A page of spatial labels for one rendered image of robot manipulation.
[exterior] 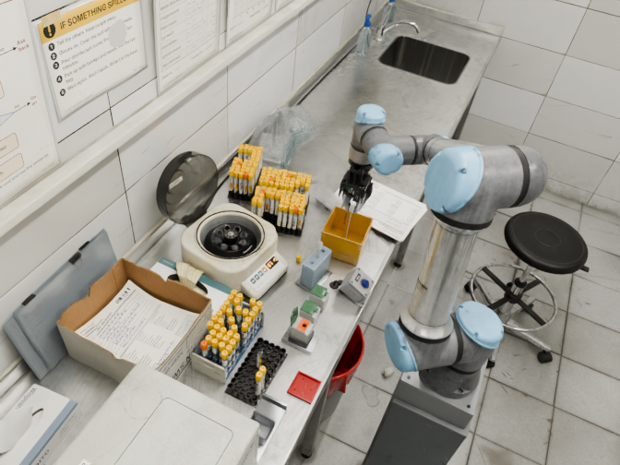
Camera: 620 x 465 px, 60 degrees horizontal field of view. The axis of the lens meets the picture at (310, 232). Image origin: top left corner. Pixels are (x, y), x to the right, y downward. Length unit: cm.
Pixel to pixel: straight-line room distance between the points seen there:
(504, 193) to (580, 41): 247
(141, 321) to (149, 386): 40
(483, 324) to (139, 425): 74
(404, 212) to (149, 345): 97
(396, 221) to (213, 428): 106
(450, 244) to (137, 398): 65
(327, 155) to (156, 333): 102
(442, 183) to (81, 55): 78
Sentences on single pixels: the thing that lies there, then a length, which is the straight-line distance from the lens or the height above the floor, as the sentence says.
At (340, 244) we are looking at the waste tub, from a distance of 164.
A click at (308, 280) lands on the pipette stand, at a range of 156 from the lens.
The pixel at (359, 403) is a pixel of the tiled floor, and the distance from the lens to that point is 243.
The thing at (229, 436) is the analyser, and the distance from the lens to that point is 103.
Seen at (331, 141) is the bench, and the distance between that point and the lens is 217.
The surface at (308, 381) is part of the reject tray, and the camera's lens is 143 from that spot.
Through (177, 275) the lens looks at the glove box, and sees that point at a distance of 155.
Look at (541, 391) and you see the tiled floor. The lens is 276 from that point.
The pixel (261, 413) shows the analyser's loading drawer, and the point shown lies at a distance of 130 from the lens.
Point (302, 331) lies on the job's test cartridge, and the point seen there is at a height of 95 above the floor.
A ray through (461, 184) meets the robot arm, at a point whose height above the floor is 157.
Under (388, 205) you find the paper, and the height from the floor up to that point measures 89.
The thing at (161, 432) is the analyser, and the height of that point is 118.
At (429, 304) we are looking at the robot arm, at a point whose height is 128.
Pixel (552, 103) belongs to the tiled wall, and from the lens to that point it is 355.
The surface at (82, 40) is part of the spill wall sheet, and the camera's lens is 125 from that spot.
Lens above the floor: 212
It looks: 45 degrees down
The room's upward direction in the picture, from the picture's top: 8 degrees clockwise
